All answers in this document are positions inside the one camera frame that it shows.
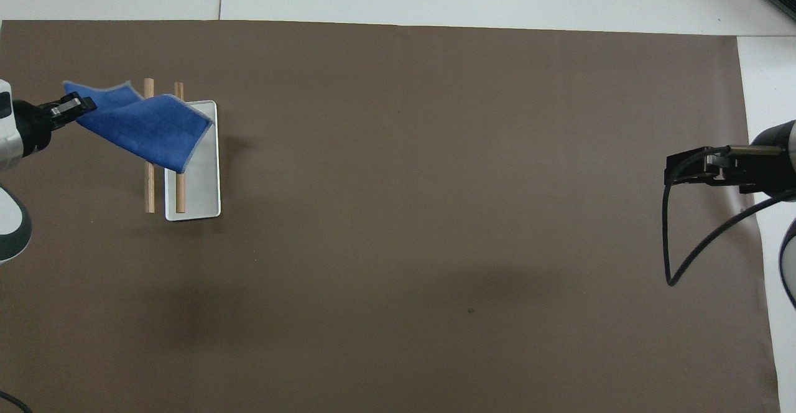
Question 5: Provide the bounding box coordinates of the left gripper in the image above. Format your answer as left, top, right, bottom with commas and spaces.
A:
12, 98, 62, 154

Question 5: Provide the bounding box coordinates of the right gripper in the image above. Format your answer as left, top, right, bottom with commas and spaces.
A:
738, 121, 796, 201

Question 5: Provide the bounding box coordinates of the blue towel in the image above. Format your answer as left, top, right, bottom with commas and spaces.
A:
63, 80, 214, 175

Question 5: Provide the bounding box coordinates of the wooden rod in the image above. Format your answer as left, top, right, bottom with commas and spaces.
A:
144, 78, 155, 214
174, 81, 186, 214

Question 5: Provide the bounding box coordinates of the white rack base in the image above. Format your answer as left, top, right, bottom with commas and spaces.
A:
164, 100, 222, 221

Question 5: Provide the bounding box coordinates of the black cable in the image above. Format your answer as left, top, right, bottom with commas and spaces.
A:
0, 391, 33, 413
662, 145, 796, 287

